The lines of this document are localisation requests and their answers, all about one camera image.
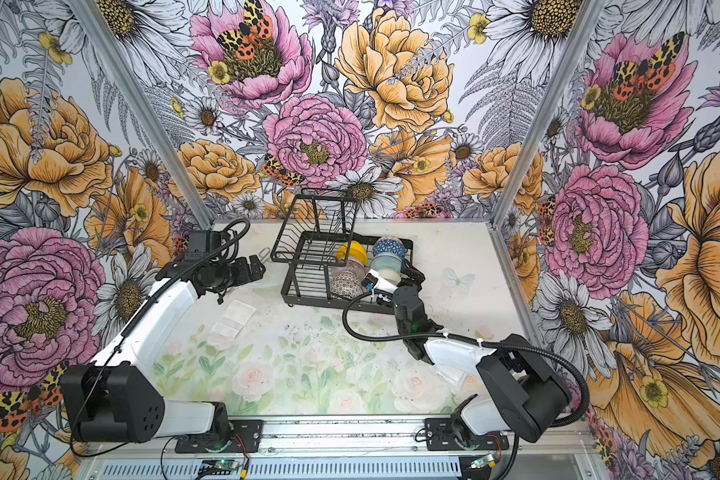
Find black wire dish rack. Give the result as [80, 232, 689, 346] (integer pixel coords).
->
[271, 188, 425, 313]

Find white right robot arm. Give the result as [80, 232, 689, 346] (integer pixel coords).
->
[391, 280, 575, 448]

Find blue triangle patterned bowl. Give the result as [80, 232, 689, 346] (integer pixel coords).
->
[372, 236, 407, 259]

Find dotted pattern bowl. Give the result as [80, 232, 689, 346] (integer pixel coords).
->
[329, 271, 364, 300]

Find pink striped bowl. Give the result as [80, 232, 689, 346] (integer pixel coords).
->
[333, 257, 367, 279]

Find light green bowl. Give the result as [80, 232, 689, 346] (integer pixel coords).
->
[370, 252, 403, 273]

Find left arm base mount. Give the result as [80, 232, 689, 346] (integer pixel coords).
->
[175, 402, 264, 454]

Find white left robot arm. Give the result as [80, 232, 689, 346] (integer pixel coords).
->
[60, 219, 266, 447]

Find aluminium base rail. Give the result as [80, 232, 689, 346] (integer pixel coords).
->
[77, 414, 608, 479]

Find clear plastic container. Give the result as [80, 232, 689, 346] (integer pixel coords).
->
[434, 363, 477, 389]

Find yellow bowl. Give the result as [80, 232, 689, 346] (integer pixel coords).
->
[335, 241, 368, 265]

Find cream white bowl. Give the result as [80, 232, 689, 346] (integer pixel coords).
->
[361, 268, 402, 295]

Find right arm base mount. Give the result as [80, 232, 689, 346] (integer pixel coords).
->
[415, 394, 510, 452]

